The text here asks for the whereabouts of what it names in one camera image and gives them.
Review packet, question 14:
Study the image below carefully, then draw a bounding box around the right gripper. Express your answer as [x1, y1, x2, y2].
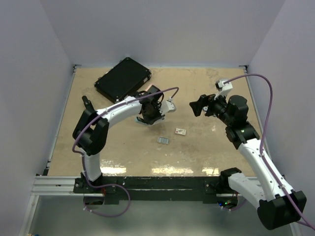
[189, 90, 233, 126]

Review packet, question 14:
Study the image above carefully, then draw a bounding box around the staple tray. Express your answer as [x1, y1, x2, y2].
[157, 137, 170, 145]

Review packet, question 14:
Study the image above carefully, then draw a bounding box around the staple box sleeve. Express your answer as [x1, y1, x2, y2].
[175, 128, 187, 136]

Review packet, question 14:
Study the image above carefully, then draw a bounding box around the black stapler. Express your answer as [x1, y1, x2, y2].
[82, 95, 94, 111]

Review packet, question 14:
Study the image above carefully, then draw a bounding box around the blue white stapler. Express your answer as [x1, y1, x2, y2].
[135, 117, 147, 125]

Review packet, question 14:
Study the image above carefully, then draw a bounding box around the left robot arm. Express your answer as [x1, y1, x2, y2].
[72, 86, 166, 193]

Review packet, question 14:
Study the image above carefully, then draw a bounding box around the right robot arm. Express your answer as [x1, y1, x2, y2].
[189, 94, 307, 230]

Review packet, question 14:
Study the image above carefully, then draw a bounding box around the black hard case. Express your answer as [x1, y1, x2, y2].
[94, 57, 152, 103]

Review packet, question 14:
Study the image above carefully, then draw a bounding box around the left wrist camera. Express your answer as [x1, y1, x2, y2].
[160, 100, 176, 116]

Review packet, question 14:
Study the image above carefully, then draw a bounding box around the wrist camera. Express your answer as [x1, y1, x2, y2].
[160, 100, 176, 116]
[214, 79, 233, 100]

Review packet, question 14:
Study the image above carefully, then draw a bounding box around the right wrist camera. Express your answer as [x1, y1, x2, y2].
[214, 79, 233, 100]

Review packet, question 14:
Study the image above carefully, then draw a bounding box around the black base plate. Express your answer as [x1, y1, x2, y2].
[73, 176, 242, 208]

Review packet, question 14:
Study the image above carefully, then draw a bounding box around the aluminium rail frame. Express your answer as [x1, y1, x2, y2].
[20, 79, 306, 235]

